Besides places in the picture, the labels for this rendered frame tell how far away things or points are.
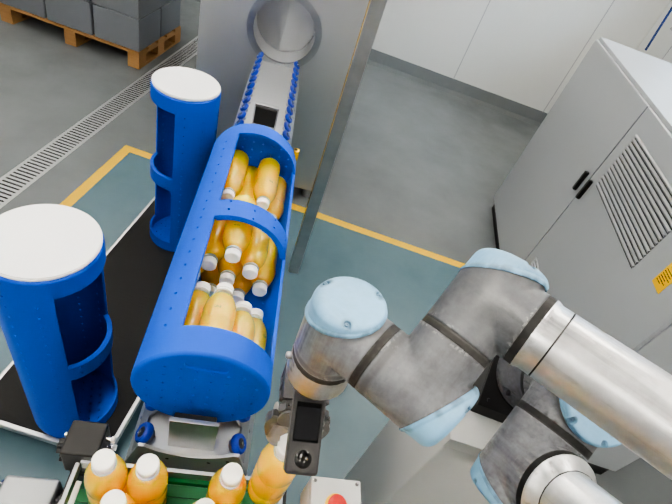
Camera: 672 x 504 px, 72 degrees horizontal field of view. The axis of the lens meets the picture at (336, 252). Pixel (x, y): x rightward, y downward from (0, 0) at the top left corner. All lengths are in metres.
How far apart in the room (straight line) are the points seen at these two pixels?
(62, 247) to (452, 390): 1.09
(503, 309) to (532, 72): 5.62
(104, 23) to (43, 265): 3.42
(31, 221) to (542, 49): 5.41
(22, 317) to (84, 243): 0.24
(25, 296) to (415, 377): 1.05
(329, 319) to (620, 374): 0.29
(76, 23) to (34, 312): 3.57
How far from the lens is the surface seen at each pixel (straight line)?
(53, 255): 1.36
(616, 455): 2.78
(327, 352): 0.55
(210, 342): 0.93
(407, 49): 5.92
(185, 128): 2.11
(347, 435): 2.31
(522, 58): 6.02
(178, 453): 1.16
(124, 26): 4.49
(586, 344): 0.54
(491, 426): 1.22
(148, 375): 1.02
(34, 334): 1.49
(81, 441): 1.11
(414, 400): 0.53
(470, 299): 0.54
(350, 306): 0.54
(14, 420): 2.13
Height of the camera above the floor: 2.01
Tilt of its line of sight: 42 degrees down
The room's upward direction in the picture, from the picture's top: 21 degrees clockwise
